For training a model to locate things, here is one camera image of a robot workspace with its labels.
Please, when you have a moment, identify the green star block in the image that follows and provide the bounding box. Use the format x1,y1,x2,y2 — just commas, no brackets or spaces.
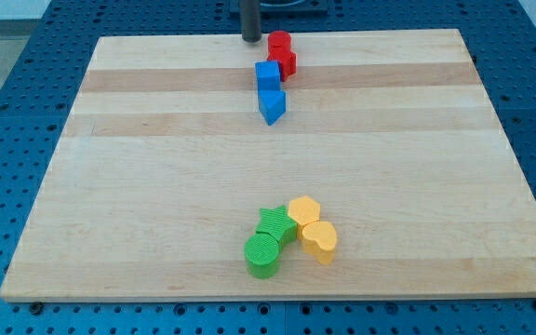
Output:
256,206,297,250

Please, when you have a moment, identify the yellow hexagon block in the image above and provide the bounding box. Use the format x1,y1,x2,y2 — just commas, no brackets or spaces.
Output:
288,195,321,239

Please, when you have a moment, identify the green cylinder block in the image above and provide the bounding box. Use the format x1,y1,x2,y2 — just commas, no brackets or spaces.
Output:
244,233,280,279

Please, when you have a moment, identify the yellow heart block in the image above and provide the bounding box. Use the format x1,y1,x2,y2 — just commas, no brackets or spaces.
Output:
301,221,338,265

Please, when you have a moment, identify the light wooden board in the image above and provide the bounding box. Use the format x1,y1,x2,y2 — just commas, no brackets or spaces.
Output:
0,29,536,302

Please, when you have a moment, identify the red cylinder block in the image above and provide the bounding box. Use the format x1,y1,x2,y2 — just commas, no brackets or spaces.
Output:
267,31,292,54

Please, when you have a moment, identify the blue cube block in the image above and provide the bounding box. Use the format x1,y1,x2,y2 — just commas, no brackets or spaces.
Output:
255,60,281,91

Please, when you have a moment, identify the blue triangle block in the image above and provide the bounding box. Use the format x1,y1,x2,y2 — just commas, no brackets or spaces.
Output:
258,90,287,126

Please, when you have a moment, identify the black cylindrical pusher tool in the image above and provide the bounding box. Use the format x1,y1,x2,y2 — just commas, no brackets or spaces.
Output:
239,0,262,43

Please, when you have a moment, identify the red star block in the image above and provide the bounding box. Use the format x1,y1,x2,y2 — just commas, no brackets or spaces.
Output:
267,49,297,82

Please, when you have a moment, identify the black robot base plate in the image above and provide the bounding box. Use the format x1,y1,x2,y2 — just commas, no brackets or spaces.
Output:
228,0,329,19

